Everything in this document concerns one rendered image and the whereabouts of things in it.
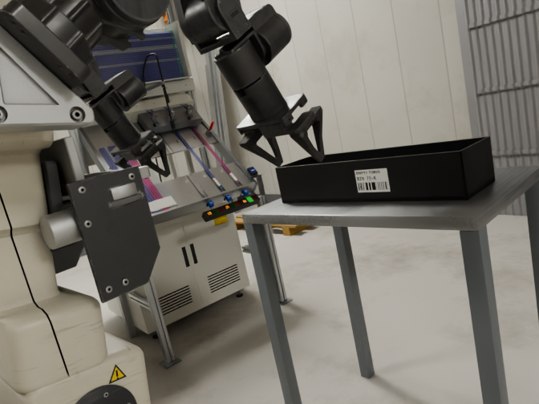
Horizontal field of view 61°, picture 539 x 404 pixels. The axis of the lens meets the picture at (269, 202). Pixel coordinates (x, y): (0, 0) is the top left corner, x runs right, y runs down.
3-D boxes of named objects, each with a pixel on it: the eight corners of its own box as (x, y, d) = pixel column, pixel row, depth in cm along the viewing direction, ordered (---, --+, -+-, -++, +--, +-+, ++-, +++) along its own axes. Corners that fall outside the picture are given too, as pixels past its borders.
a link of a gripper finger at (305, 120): (308, 149, 75) (279, 101, 70) (343, 144, 70) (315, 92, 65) (287, 176, 71) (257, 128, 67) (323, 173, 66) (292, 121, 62)
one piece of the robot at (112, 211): (74, 318, 56) (20, 144, 52) (10, 289, 76) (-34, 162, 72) (182, 268, 67) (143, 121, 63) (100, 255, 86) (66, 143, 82)
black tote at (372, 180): (281, 203, 142) (274, 167, 140) (316, 188, 154) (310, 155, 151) (468, 200, 101) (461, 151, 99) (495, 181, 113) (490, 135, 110)
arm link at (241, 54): (202, 58, 63) (228, 47, 59) (230, 34, 67) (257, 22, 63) (229, 100, 67) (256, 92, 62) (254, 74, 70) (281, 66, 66)
